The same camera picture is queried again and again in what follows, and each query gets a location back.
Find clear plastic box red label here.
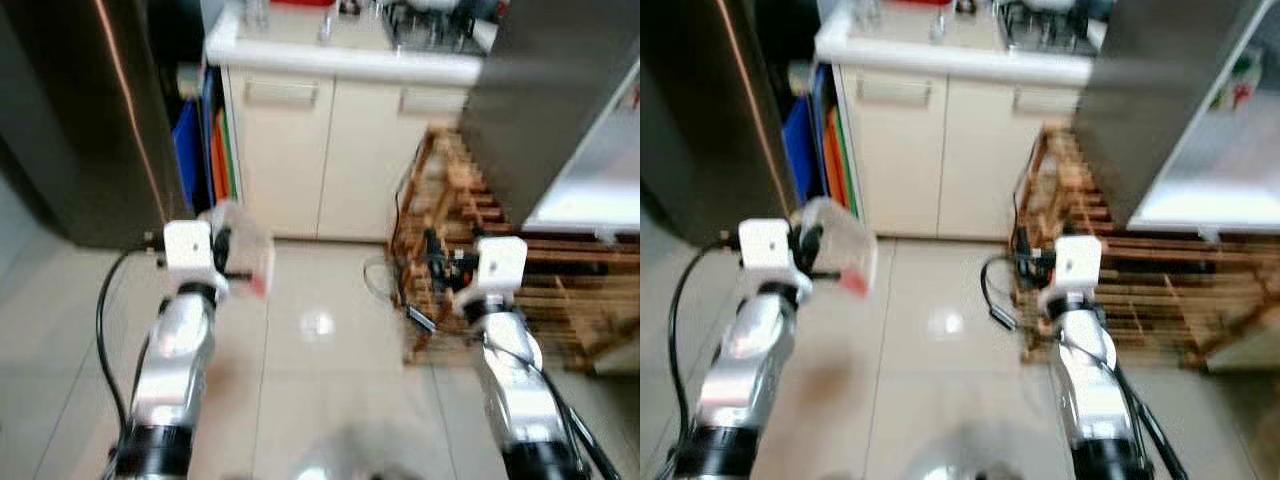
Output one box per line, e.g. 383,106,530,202
795,196,881,297
205,198,277,299

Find stainless steel fridge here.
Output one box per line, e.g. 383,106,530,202
1073,0,1280,233
458,0,641,233

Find green plastic board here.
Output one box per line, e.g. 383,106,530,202
222,110,241,199
843,115,859,206

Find orange plastic board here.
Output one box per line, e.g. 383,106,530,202
823,105,849,206
208,105,229,201

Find blue plastic board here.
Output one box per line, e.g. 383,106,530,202
782,92,829,209
172,95,216,209

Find wooden wine rack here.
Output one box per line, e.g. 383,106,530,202
388,122,641,373
1010,122,1280,371

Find white kitchen counter cabinet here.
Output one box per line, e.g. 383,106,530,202
205,5,491,243
815,5,1096,243

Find dark steel tall appliance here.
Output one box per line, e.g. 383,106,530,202
640,0,813,249
0,0,206,249

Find black gas cooktop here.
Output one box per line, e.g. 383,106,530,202
383,0,498,56
1000,0,1109,53

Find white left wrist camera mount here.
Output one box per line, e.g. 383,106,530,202
162,220,219,296
738,218,803,299

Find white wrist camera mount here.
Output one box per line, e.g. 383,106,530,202
162,220,219,296
1040,235,1104,316
738,218,803,299
455,236,529,319

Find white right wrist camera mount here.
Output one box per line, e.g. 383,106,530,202
455,236,529,319
1040,235,1104,316

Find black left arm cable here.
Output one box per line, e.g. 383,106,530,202
95,246,166,441
665,238,746,441

